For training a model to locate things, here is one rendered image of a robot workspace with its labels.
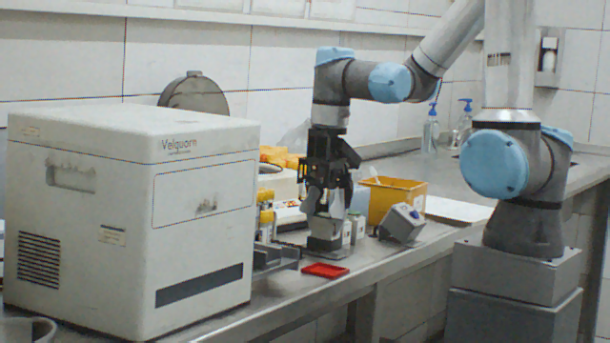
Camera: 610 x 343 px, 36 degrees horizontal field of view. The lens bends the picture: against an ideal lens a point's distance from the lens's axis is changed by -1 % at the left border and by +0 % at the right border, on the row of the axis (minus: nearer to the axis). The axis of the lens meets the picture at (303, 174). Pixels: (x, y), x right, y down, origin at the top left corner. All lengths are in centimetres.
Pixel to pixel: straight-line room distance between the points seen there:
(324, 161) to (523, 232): 40
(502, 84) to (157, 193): 62
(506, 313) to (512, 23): 51
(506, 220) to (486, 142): 21
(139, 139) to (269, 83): 146
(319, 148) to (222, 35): 76
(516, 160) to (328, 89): 42
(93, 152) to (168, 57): 101
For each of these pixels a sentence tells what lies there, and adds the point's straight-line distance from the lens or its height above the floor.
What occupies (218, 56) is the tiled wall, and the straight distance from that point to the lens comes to 248.
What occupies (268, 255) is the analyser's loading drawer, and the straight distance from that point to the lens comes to 164.
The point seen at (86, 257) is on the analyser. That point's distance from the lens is 136.
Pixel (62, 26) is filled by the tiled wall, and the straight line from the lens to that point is 204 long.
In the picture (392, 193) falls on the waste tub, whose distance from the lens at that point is 218.
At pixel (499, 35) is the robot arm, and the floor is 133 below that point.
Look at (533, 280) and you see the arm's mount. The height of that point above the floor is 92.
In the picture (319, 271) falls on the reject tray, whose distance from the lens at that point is 176.
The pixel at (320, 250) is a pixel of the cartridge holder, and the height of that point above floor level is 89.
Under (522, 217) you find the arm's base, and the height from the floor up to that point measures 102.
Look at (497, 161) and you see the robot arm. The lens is 157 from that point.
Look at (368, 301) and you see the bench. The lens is 196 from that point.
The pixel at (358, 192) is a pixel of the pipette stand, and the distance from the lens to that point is 209.
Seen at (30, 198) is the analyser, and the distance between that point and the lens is 142.
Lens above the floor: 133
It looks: 9 degrees down
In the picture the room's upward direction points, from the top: 4 degrees clockwise
